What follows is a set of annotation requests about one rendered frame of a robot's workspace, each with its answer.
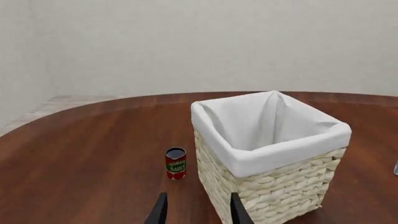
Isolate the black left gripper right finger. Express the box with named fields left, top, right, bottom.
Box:
left=230, top=192, right=255, bottom=224

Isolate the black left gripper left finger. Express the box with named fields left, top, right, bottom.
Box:
left=144, top=192, right=169, bottom=224

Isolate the woven basket with white liner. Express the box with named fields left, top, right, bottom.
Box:
left=190, top=90, right=353, bottom=224

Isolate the red tomato sauce tin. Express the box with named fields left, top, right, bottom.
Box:
left=165, top=146, right=188, bottom=181

